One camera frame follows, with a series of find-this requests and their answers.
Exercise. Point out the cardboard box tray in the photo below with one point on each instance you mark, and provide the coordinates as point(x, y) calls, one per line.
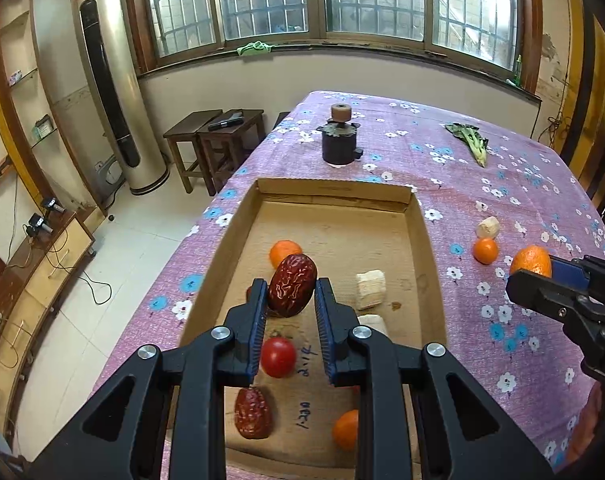
point(342, 240)

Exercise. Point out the person's right hand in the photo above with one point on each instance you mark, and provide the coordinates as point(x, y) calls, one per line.
point(589, 420)

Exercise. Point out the green white box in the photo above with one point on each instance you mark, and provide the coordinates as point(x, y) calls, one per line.
point(41, 126)

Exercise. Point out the black remote control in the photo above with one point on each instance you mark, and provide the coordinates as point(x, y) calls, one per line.
point(226, 120)

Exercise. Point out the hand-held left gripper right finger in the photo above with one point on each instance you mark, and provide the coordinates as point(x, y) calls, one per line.
point(325, 330)

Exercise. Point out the brown framed window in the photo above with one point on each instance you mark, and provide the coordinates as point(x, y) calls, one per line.
point(322, 0)

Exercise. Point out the wooden television cabinet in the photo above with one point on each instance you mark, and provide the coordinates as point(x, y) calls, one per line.
point(47, 270)

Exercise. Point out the green bottle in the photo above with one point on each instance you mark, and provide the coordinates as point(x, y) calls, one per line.
point(518, 67)

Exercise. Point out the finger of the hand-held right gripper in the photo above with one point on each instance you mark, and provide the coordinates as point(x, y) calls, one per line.
point(567, 270)
point(532, 292)

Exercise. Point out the wooden spool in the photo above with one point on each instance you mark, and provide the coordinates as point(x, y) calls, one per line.
point(340, 111)

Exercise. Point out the green cloth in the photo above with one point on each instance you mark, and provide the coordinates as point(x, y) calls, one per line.
point(255, 48)

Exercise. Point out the green leafy vegetable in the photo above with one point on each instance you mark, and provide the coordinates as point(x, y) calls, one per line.
point(470, 140)

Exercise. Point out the red tomato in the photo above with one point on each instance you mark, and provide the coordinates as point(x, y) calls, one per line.
point(250, 294)
point(277, 357)

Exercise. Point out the orange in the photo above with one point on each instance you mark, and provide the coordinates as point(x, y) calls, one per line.
point(285, 252)
point(484, 251)
point(346, 430)
point(531, 260)

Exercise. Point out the tower air conditioner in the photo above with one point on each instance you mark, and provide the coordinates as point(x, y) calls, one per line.
point(110, 85)

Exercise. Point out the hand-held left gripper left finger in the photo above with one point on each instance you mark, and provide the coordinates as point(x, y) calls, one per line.
point(259, 330)

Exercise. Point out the red date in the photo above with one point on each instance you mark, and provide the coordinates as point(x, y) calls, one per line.
point(292, 285)
point(252, 412)

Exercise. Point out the yellow framed shelf unit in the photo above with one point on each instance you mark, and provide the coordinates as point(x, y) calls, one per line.
point(12, 45)

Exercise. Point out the brown wooden stool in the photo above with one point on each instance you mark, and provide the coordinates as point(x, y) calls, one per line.
point(250, 120)
point(187, 125)
point(281, 119)

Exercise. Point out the black cylinder device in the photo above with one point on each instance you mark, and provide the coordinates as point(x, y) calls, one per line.
point(338, 145)

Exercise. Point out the purple floral tablecloth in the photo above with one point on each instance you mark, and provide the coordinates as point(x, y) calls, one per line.
point(432, 125)

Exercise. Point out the white round wall fitting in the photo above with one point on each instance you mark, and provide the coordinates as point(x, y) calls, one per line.
point(110, 172)

